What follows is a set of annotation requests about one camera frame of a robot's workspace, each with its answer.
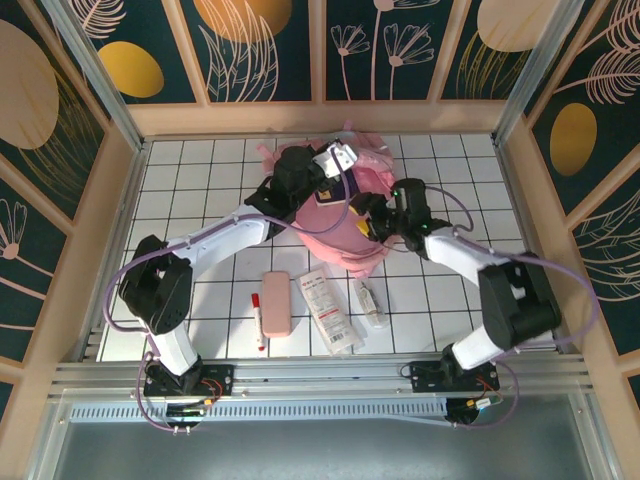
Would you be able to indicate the aluminium corner post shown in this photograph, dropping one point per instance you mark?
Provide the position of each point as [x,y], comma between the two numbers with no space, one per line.
[540,65]
[90,65]

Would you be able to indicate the red white marker pen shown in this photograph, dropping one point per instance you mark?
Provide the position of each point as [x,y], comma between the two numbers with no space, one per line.
[258,325]

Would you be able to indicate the long aluminium mounting rail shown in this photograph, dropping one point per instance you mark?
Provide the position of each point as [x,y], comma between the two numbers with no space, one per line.
[320,372]

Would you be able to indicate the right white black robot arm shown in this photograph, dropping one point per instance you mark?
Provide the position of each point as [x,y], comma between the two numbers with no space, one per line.
[460,250]

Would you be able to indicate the white plastic supply packet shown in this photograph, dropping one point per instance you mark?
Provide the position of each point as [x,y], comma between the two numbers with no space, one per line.
[327,310]

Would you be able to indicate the aluminium side rail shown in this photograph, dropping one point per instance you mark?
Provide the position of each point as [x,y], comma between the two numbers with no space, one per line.
[511,170]
[125,200]

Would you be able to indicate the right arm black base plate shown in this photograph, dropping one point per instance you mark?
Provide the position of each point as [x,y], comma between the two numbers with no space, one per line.
[425,377]

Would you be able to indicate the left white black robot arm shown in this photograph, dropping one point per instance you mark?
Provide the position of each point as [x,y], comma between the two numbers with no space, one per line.
[215,245]

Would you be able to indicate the pink backpack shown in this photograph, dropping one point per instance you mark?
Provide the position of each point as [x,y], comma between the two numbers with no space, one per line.
[335,245]

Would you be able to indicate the pink pencil case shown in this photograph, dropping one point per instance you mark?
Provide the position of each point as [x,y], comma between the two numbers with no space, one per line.
[276,302]

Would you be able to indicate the grey metal shelf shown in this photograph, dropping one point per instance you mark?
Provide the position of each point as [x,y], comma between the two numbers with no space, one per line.
[320,455]

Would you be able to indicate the small clear bottle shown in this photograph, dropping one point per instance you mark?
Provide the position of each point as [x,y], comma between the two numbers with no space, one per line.
[370,302]

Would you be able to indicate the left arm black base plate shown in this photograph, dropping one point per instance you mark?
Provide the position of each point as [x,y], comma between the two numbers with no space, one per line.
[220,380]

